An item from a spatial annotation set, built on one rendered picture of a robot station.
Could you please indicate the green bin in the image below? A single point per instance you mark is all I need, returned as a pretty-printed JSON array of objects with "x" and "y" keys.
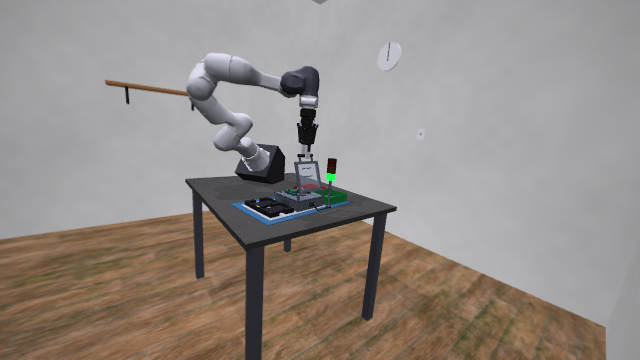
[{"x": 336, "y": 196}]

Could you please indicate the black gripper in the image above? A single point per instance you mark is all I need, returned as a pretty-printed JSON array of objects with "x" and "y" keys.
[{"x": 307, "y": 131}]

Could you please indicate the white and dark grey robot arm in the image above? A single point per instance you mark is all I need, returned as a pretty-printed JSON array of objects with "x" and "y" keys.
[{"x": 223, "y": 67}]

